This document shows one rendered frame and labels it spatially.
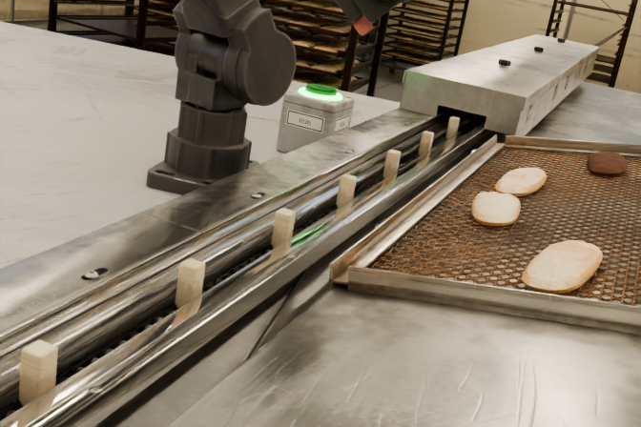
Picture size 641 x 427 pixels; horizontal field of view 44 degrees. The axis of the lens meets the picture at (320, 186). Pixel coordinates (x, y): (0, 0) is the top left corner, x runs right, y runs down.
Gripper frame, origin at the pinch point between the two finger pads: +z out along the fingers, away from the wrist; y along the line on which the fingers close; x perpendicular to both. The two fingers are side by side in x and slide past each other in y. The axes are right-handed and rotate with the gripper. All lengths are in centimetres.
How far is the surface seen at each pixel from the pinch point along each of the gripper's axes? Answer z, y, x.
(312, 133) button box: -18.7, 18.8, 11.8
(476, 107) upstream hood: 1.0, -0.4, 20.1
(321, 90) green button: -18.1, 14.8, 8.0
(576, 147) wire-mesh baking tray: -23.0, -4.9, 30.9
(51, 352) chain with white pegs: -79, 29, 20
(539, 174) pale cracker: -40, 2, 30
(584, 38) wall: 638, -161, 5
